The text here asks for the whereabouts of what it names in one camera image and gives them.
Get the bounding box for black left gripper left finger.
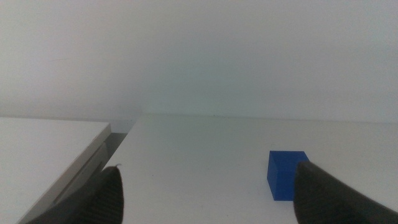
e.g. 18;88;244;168
26;164;124;224

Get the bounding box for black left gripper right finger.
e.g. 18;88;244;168
293;161;398;224

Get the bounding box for blue cube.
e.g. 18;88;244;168
266;150;310;202

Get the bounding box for white side table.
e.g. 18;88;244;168
0;116;112;224

